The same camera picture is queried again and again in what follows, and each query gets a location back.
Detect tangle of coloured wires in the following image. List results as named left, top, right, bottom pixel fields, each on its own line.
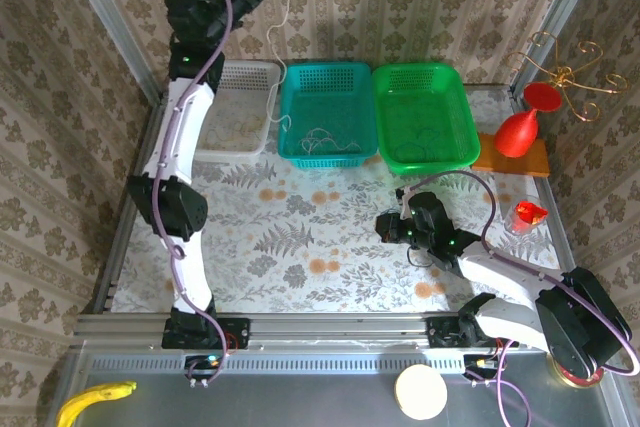
left=394, top=127, right=442, bottom=162

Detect yellow cable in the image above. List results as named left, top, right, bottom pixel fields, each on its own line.
left=205, top=115, right=265, bottom=144

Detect coloured wire pile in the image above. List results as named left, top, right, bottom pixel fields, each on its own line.
left=206, top=126, right=251, bottom=145

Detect floral printed table cover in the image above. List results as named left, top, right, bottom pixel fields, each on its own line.
left=112, top=91, right=574, bottom=314

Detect red object in clear box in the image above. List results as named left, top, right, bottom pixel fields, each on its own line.
left=507, top=194, right=551, bottom=237

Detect red shiny sweets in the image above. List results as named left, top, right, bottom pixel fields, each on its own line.
left=517, top=200, right=549, bottom=226

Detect white plastic basket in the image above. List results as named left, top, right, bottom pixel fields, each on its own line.
left=192, top=59, right=282, bottom=161

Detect green plastic basket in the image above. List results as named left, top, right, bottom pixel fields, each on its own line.
left=370, top=62, right=481, bottom=178

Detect wooden board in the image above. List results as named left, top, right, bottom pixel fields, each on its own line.
left=472, top=132, right=551, bottom=178

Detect red plastic goblet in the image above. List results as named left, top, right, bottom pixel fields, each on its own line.
left=493, top=81, right=562, bottom=158

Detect teal plastic basket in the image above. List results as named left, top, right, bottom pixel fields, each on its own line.
left=277, top=61, right=379, bottom=171

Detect slotted metal strip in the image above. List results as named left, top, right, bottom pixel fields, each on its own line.
left=84, top=354, right=556, bottom=376

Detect small black controller board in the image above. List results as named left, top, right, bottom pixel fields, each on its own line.
left=463, top=354, right=506, bottom=388
left=185, top=354, right=224, bottom=388

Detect round cream disc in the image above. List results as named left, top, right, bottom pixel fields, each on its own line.
left=394, top=364, right=449, bottom=421

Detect round red tin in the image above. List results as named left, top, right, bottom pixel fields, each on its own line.
left=549, top=356, right=609, bottom=389

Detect yellow banana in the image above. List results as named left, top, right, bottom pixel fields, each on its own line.
left=55, top=380, right=138, bottom=427

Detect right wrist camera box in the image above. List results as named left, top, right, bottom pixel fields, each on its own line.
left=394, top=186, right=417, bottom=213

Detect thin black wire loop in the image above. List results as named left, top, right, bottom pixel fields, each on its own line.
left=405, top=244, right=432, bottom=269

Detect aluminium frame post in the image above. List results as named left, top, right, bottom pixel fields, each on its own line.
left=55, top=0, right=164, bottom=107
left=508, top=0, right=609, bottom=101

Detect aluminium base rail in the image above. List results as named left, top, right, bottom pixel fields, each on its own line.
left=74, top=312, right=612, bottom=351

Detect aluminium side rail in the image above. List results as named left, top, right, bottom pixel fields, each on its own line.
left=92, top=94, right=166, bottom=316
left=507, top=89, right=591, bottom=316

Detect gold wire ornament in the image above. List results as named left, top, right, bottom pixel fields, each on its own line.
left=503, top=30, right=629, bottom=123

